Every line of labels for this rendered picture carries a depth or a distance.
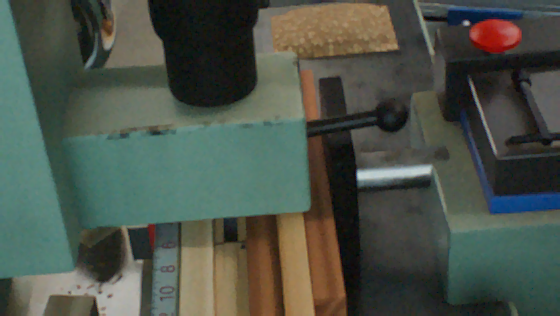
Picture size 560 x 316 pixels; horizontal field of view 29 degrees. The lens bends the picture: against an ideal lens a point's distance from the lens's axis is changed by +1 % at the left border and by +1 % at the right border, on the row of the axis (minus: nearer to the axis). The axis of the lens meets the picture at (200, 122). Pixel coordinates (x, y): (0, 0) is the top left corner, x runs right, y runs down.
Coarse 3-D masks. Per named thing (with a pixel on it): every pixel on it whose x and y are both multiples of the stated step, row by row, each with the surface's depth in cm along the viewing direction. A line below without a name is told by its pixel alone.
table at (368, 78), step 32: (352, 0) 95; (384, 0) 94; (416, 0) 94; (256, 32) 92; (416, 32) 90; (320, 64) 87; (352, 64) 87; (384, 64) 86; (416, 64) 86; (352, 96) 83; (384, 96) 83; (384, 192) 74; (416, 192) 74; (384, 224) 71; (416, 224) 71; (384, 256) 69; (416, 256) 69; (352, 288) 67; (384, 288) 67; (416, 288) 66
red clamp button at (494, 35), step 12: (480, 24) 67; (492, 24) 66; (504, 24) 66; (480, 36) 66; (492, 36) 65; (504, 36) 65; (516, 36) 65; (480, 48) 66; (492, 48) 65; (504, 48) 65
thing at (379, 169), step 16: (320, 80) 69; (336, 80) 69; (320, 96) 68; (336, 96) 67; (320, 112) 70; (336, 112) 66; (336, 144) 63; (352, 144) 63; (336, 160) 62; (352, 160) 62; (368, 160) 67; (384, 160) 67; (400, 160) 67; (416, 160) 67; (432, 160) 67; (448, 160) 67; (336, 176) 63; (352, 176) 63; (368, 176) 67; (384, 176) 67; (400, 176) 67; (416, 176) 67; (336, 192) 63; (352, 192) 63; (336, 208) 64; (352, 208) 64; (336, 224) 65; (352, 224) 65; (352, 240) 65; (352, 256) 66; (352, 272) 67
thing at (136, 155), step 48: (96, 96) 62; (144, 96) 62; (288, 96) 60; (96, 144) 60; (144, 144) 60; (192, 144) 60; (240, 144) 60; (288, 144) 60; (96, 192) 62; (144, 192) 62; (192, 192) 62; (240, 192) 62; (288, 192) 62
